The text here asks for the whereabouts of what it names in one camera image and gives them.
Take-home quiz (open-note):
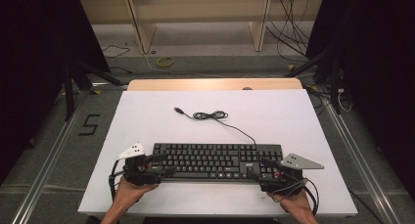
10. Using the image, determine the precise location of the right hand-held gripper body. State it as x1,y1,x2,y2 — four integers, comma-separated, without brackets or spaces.
258,153,325,197

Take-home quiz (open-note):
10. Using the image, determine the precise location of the black keyboard cable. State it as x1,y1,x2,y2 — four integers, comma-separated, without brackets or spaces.
173,107,257,146

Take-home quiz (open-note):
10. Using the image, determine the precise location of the black metal stand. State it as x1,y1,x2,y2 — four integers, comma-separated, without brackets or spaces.
63,62,128,122
283,47,342,114

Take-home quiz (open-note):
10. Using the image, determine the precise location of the black keyboard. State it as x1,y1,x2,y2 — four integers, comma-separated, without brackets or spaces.
152,143,284,183

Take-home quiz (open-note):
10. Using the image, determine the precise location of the hanging black cable bundle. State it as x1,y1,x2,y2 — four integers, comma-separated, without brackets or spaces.
265,0,311,64

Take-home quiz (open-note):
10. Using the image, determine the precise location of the floor cable bundle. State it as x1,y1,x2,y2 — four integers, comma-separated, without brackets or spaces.
306,86,354,115

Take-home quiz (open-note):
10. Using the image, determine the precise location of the right hand-held gripper cable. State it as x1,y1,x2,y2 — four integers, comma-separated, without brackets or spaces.
270,176,321,217

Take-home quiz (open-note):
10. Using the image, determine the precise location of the thin black floor cable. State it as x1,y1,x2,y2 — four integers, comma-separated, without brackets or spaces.
101,44,131,59

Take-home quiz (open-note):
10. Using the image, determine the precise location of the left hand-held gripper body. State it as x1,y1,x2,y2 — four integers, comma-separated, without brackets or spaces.
117,141,164,187

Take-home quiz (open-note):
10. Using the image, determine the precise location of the white board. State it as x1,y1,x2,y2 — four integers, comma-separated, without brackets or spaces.
77,89,359,217

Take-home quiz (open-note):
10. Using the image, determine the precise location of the person's left hand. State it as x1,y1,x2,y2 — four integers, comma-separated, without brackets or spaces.
114,178,161,203

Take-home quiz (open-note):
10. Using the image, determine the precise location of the light wooden desk frame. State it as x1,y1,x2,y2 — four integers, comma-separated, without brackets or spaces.
79,0,326,54

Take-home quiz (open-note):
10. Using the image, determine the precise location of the person's right hand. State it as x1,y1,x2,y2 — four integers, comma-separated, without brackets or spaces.
266,192,312,215

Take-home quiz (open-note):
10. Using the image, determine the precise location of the white floor cable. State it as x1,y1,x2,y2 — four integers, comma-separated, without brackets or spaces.
141,51,226,79

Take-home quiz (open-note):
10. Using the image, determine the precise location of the left hand-held gripper cable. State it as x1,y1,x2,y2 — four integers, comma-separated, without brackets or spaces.
108,158,126,202

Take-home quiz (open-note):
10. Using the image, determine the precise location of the yellow tape roll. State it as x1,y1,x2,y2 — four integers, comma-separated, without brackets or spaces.
156,56,175,67

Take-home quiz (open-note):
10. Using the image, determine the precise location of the metal floor rail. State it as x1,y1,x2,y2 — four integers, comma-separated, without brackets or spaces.
321,86,402,224
11,86,89,224

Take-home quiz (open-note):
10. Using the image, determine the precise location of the dark curtain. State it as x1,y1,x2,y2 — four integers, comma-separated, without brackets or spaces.
0,0,111,186
306,0,415,199

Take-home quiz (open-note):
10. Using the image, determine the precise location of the hand-held gripper cable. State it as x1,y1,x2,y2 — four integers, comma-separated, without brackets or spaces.
270,176,321,217
108,158,126,202

